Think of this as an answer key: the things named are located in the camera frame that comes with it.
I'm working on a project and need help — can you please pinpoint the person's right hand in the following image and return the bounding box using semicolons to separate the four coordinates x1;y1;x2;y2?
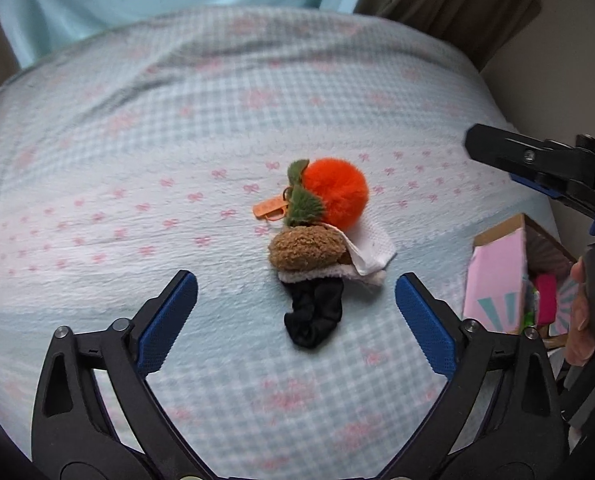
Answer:
564;258;595;366

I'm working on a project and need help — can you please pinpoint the orange pompom plush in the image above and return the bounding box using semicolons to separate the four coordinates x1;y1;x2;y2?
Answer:
252;157;370;231

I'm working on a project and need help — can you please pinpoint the green wet wipes pack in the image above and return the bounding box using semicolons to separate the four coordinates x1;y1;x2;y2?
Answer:
522;281;539;328

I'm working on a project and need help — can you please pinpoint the brown fuzzy plush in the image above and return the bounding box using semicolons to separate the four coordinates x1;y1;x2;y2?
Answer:
268;226;347;272

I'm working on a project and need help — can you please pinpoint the light blue bed sheet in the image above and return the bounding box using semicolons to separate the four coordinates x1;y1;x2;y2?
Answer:
0;8;555;479

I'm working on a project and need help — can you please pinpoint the pink cardboard box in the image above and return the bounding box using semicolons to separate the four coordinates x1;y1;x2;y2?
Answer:
462;214;578;349

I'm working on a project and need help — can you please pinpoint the black sock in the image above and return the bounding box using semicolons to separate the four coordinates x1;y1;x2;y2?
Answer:
283;276;344;350

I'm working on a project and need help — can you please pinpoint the magenta leather pouch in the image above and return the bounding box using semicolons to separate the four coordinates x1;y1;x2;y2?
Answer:
533;274;558;327

